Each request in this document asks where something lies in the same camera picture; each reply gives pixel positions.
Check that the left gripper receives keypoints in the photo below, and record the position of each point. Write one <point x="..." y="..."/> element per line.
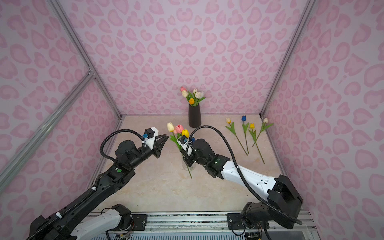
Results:
<point x="157" y="147"/>

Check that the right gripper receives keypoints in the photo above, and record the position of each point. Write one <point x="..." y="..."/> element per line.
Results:
<point x="185" y="156"/>

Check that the pale yellow tulip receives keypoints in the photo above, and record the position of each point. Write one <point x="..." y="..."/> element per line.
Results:
<point x="231" y="128"/>
<point x="173" y="136"/>

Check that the dark grey vase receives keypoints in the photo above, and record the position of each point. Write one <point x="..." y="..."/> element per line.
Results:
<point x="195" y="120"/>

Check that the small yellow tulip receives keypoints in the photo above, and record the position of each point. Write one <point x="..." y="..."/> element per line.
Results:
<point x="251" y="126"/>

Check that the clear plastic cup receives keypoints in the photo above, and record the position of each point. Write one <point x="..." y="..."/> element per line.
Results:
<point x="186" y="167"/>

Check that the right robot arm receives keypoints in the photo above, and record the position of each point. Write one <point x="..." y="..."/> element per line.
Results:
<point x="278" y="199"/>

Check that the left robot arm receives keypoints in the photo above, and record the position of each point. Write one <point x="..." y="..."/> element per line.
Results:
<point x="61" y="224"/>

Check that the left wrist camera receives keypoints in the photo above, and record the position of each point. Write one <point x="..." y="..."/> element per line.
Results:
<point x="149" y="137"/>

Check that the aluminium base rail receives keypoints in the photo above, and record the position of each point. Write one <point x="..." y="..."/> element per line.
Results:
<point x="104" y="225"/>

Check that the aluminium frame left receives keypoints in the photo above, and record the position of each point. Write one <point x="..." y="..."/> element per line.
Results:
<point x="23" y="155"/>

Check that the aluminium corner post right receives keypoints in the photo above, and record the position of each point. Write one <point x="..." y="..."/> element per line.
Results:
<point x="297" y="34"/>

